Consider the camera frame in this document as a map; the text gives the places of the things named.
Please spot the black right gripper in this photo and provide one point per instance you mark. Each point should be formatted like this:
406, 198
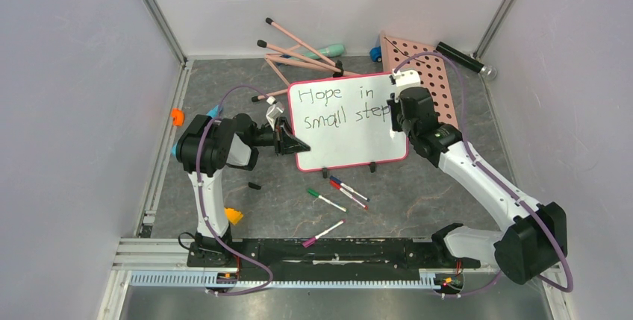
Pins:
395, 114

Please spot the orange plastic piece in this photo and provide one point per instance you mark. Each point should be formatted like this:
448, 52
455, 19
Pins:
177, 116

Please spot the blue toy car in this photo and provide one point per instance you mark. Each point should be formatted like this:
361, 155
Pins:
375, 54

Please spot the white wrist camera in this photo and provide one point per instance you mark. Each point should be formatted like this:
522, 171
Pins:
275, 109
404, 79

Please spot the pink easel legs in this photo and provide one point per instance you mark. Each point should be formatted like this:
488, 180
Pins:
301, 55

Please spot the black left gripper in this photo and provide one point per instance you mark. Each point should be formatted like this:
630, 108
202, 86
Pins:
286, 142

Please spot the blue toy marker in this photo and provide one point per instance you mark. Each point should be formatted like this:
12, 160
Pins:
211, 113

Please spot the green whiteboard marker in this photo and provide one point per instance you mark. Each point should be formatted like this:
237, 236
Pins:
317, 195

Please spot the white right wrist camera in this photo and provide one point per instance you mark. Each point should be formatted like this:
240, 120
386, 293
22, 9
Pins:
404, 79

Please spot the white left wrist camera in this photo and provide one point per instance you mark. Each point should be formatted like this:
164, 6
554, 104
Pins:
275, 109

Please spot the blue whiteboard marker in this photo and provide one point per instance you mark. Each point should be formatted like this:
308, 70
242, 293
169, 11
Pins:
347, 187

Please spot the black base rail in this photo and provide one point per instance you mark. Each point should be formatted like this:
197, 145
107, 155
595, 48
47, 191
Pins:
328, 259

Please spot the pink framed whiteboard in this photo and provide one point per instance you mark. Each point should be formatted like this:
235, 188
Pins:
345, 122

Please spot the black flashlight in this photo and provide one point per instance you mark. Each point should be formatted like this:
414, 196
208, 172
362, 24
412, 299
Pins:
486, 71

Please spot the yellow orange wedge block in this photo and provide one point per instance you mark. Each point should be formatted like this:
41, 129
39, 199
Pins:
233, 216

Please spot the red whiteboard marker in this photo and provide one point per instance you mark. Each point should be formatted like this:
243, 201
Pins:
348, 194

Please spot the black marker cap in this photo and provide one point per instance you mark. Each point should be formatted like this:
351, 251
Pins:
254, 186

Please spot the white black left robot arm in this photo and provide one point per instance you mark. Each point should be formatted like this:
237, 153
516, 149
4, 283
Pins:
209, 145

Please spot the teal green toy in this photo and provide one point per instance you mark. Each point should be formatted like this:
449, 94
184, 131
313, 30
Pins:
326, 51

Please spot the pink perforated board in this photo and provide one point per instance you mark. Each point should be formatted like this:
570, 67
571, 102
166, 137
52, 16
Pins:
431, 70

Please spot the white cable comb strip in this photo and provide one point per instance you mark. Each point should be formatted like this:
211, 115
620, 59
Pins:
212, 280

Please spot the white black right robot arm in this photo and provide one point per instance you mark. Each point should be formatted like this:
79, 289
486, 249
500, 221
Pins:
532, 237

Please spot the purple whiteboard marker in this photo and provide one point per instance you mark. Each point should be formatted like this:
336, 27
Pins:
309, 242

